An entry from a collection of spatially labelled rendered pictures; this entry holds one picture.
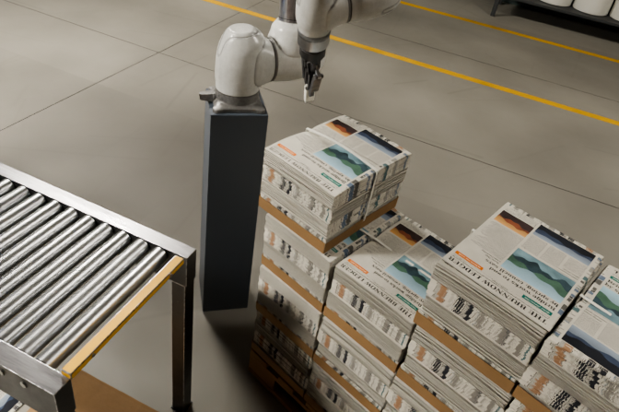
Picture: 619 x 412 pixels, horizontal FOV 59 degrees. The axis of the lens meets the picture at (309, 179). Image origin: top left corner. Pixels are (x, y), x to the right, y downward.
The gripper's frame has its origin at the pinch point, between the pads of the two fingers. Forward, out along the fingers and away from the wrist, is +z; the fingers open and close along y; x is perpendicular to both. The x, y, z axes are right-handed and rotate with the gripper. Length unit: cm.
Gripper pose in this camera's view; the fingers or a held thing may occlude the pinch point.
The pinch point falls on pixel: (309, 92)
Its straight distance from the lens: 172.6
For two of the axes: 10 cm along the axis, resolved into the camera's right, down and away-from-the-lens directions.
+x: -9.3, 2.7, -2.3
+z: -0.5, 5.5, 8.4
